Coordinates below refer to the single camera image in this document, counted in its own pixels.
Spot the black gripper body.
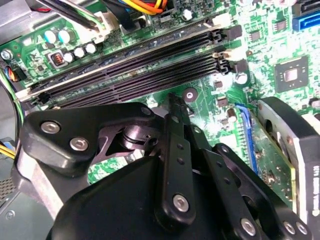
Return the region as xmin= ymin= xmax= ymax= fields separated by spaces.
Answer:
xmin=46 ymin=122 xmax=238 ymax=240

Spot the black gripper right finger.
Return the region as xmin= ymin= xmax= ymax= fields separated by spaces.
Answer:
xmin=176 ymin=95 xmax=314 ymax=240

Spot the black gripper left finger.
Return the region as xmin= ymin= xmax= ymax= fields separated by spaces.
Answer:
xmin=12 ymin=92 xmax=198 ymax=226

